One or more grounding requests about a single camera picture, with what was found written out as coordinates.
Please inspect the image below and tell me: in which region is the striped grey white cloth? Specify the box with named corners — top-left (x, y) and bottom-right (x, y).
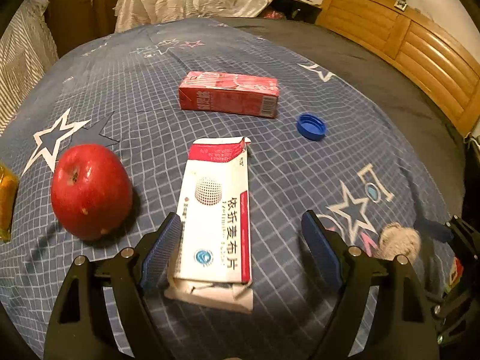
top-left (0, 0), bottom-right (59, 136)

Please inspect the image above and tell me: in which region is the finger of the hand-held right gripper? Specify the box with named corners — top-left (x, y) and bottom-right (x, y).
top-left (424, 280), bottom-right (472, 347)
top-left (414, 214), bottom-right (473, 257)

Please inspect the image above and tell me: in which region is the red green printed item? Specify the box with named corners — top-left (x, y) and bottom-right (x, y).
top-left (446, 257), bottom-right (465, 295)

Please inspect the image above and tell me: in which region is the white red medicine box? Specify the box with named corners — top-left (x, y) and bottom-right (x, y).
top-left (165, 136), bottom-right (255, 313)

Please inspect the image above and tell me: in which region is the blue star checked bedsheet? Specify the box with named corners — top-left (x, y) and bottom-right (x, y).
top-left (0, 17), bottom-right (456, 360)

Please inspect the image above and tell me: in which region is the grey tissue ball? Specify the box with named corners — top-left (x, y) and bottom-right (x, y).
top-left (376, 222), bottom-right (421, 265)

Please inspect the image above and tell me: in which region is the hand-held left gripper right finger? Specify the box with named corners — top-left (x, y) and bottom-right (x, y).
top-left (301, 210), bottom-right (440, 360)

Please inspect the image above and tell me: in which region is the blue bottle cap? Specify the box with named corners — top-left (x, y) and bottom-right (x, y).
top-left (296, 113), bottom-right (328, 142)

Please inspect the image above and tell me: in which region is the red apple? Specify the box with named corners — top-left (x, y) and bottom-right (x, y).
top-left (50, 143), bottom-right (134, 241)

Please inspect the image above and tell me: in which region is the yellow snack packet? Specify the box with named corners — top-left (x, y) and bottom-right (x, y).
top-left (0, 161), bottom-right (20, 242)

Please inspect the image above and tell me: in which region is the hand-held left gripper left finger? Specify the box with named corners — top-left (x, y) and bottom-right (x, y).
top-left (43, 212), bottom-right (183, 360)

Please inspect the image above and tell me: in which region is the red drink carton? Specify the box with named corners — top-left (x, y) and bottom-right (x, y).
top-left (178, 70), bottom-right (280, 119)

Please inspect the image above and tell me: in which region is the dark bedside table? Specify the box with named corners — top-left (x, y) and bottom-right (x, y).
top-left (262, 0), bottom-right (323, 25)

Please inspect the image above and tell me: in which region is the light wooden headboard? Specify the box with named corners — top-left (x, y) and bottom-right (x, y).
top-left (315, 0), bottom-right (480, 137)

